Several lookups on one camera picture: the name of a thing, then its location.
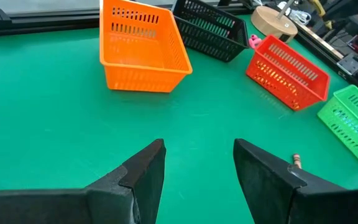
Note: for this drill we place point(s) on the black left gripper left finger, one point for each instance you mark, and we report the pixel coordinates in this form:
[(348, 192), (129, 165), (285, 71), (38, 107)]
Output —
[(141, 180)]

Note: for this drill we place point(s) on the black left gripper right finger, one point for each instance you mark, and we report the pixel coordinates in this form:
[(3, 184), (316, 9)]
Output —
[(266, 186)]

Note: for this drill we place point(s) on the brown crayon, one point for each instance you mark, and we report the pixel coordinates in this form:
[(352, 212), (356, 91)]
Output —
[(297, 160)]

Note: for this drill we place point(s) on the green plastic basket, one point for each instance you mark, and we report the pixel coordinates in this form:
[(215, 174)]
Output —
[(346, 137)]

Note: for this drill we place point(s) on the red plastic basket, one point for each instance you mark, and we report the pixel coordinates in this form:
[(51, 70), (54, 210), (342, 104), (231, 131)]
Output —
[(278, 90)]

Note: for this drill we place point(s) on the orange plastic basket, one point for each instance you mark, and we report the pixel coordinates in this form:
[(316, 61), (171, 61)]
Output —
[(135, 77)]

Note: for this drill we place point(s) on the small pink object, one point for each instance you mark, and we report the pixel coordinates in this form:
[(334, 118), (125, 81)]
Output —
[(255, 42)]

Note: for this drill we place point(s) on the grey metal mounting plate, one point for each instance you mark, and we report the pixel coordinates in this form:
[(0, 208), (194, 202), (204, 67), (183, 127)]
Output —
[(351, 63)]

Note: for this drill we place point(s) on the black plastic basket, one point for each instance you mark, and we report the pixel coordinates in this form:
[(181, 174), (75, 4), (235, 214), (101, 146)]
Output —
[(210, 40)]

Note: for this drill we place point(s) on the round wooden lamp base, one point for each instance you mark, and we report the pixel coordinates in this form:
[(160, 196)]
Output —
[(272, 25)]

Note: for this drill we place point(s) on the metal lamp pole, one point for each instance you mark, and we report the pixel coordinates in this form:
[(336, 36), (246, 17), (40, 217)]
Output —
[(284, 7)]

